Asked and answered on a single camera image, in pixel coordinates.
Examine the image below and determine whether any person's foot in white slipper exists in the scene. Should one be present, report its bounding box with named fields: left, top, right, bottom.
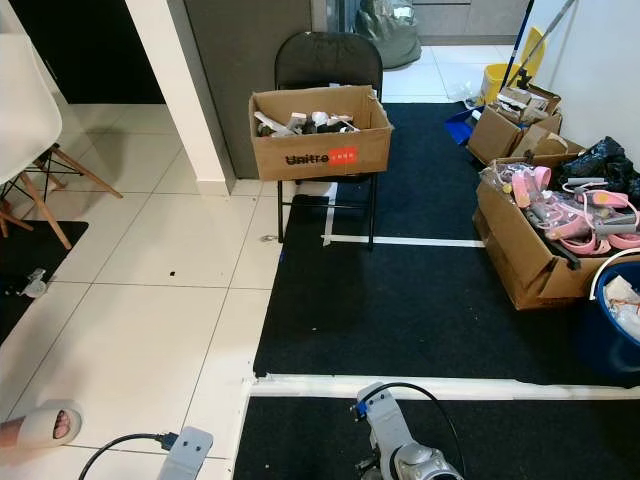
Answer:
left=0, top=399, right=84, bottom=452

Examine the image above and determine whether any white crumpled bin trash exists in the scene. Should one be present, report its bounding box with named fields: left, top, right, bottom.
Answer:
left=600, top=275, right=640, bottom=341

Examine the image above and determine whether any grey cabinet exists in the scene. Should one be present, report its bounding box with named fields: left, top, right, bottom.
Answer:
left=410, top=0, right=526, bottom=39

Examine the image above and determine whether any blue mop handle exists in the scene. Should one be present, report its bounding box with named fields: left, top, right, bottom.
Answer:
left=508, top=0, right=536, bottom=79

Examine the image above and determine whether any blue rubbish bin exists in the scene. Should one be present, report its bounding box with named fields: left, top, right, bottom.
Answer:
left=582, top=248, right=640, bottom=379

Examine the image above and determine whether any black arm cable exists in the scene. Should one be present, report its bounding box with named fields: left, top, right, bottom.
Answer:
left=77, top=432, right=176, bottom=480
left=363, top=381, right=469, bottom=480

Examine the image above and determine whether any wide white tape strip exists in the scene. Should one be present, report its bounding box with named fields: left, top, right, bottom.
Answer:
left=248, top=373, right=640, bottom=403

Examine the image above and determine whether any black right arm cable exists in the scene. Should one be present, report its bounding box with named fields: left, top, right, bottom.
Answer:
left=363, top=381, right=469, bottom=480

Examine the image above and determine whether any grey mop handle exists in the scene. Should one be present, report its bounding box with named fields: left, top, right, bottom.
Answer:
left=518, top=0, right=578, bottom=81

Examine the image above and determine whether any yellow mop bucket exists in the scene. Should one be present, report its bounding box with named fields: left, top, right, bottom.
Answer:
left=480, top=26, right=548, bottom=104

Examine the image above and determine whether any pink plastic part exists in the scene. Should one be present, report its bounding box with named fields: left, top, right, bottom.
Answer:
left=565, top=188, right=640, bottom=251
left=510, top=166, right=553, bottom=209
left=525, top=198, right=596, bottom=244

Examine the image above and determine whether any printed brown cardboard box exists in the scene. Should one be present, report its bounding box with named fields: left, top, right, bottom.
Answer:
left=248, top=85, right=395, bottom=183

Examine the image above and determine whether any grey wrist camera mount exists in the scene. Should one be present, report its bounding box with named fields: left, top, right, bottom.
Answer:
left=156, top=426, right=215, bottom=480
left=352, top=382, right=413, bottom=451

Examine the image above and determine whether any large open cardboard box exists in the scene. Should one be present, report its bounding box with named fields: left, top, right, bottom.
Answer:
left=472, top=158, right=640, bottom=312

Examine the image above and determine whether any long white tape line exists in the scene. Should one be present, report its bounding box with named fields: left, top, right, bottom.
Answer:
left=323, top=234, right=486, bottom=249

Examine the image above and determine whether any black folding chair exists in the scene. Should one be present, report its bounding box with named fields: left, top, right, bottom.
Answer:
left=273, top=30, right=385, bottom=252

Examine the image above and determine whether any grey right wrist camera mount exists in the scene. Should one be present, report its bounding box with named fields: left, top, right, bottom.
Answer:
left=352, top=382, right=413, bottom=451

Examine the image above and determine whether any grey green rubbish bag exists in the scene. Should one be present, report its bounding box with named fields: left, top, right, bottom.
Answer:
left=354, top=0, right=424, bottom=70

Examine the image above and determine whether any white plastic chair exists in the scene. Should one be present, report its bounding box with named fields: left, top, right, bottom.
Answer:
left=0, top=33, right=124, bottom=251

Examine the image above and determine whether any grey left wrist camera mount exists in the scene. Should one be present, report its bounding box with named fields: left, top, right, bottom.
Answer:
left=156, top=426, right=215, bottom=480

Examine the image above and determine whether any small open cardboard box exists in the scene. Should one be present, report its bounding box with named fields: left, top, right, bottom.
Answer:
left=515, top=125, right=589, bottom=166
left=464, top=84, right=564, bottom=166

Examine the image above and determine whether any small grey floor object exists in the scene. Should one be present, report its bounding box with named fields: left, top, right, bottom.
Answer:
left=21, top=268, right=51, bottom=299

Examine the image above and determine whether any pile of mixed trash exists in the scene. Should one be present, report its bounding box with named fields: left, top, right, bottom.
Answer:
left=255, top=108, right=361, bottom=137

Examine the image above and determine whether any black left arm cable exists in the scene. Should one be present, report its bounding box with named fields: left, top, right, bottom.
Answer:
left=77, top=432, right=176, bottom=480

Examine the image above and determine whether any black plastic bag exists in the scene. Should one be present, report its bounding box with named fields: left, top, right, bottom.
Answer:
left=560, top=136, right=640, bottom=201

